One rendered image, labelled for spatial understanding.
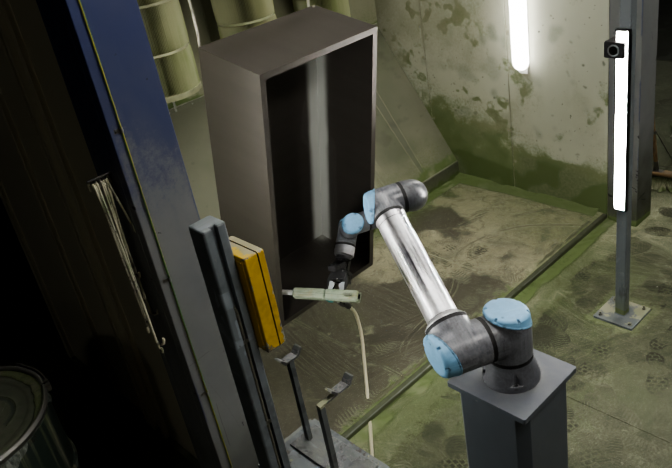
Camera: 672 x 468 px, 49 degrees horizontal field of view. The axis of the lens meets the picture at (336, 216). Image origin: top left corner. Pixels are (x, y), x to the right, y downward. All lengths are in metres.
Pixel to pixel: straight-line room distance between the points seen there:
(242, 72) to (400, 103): 2.56
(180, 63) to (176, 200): 1.79
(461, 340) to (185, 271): 0.86
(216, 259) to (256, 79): 1.11
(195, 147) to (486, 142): 1.92
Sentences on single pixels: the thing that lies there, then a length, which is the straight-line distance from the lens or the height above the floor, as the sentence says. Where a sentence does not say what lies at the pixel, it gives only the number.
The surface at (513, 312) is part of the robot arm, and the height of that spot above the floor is 0.91.
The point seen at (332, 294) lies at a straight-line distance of 3.17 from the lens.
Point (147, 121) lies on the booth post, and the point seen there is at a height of 1.74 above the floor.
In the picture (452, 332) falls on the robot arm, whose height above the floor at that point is 0.90.
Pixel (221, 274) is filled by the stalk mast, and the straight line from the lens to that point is 1.60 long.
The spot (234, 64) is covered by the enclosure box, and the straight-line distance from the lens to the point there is 2.64.
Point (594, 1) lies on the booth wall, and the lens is 4.23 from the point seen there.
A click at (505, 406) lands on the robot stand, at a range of 2.45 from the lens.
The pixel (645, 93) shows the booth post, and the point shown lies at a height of 0.81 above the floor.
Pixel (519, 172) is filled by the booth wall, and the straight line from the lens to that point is 4.88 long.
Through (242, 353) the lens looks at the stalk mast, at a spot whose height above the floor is 1.31.
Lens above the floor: 2.33
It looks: 28 degrees down
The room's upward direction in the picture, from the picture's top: 11 degrees counter-clockwise
